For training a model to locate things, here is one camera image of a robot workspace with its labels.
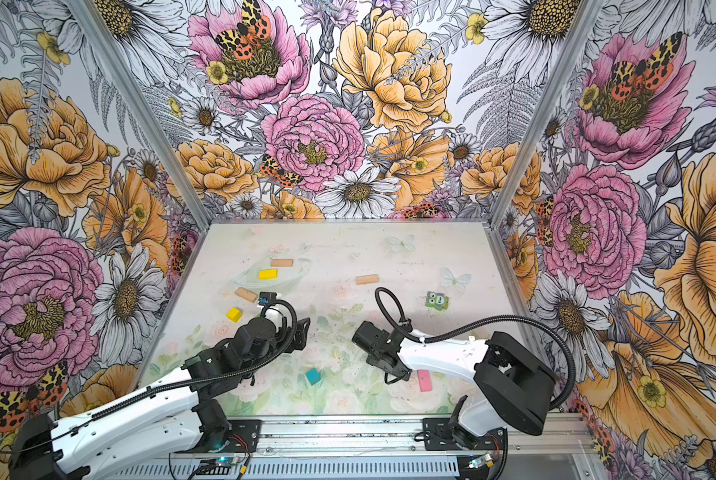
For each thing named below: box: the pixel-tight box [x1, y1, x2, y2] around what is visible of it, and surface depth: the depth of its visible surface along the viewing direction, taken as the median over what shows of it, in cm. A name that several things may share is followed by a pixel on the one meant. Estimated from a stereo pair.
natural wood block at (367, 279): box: [355, 274, 380, 285], surface depth 107 cm
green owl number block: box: [425, 291, 450, 311], surface depth 100 cm
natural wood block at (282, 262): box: [271, 259, 294, 267], surface depth 111 cm
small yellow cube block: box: [226, 307, 243, 323], surface depth 96 cm
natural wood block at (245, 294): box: [235, 287, 258, 303], surface depth 102 cm
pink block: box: [417, 369, 433, 392], surface depth 84 cm
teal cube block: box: [305, 368, 321, 386], surface depth 86 cm
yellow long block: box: [258, 269, 279, 281], surface depth 109 cm
